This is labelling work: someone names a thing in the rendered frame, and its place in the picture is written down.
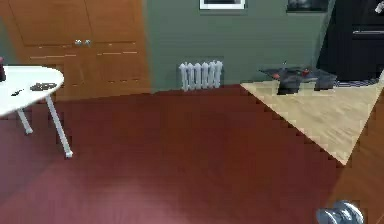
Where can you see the white radiator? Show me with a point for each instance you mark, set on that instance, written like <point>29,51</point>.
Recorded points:
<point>200,75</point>

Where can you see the white framed picture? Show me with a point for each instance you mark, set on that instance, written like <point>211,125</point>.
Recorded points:
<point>222,4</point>

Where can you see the dark glass coffee table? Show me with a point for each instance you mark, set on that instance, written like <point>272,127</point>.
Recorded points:
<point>300,78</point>

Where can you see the small red object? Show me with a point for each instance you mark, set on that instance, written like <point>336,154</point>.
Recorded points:
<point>304,71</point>

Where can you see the orange wooden cupboard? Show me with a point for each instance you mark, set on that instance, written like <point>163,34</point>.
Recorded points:
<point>83,50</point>

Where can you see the dark flat object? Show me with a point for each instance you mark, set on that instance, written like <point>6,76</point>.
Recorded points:
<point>43,86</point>

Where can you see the dark framed picture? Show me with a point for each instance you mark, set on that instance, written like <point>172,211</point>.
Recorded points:
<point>307,5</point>

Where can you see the striped dark rug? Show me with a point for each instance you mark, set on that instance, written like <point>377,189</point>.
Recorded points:
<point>358,82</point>

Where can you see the white round table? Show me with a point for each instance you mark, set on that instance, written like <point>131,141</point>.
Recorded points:
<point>23,88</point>

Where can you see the small black object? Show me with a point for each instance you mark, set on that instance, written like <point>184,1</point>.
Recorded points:
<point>16,92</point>

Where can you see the grey round object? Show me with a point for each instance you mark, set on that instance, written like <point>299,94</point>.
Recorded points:
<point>340,213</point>

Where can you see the black cabinet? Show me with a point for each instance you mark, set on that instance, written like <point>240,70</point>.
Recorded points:
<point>358,43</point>

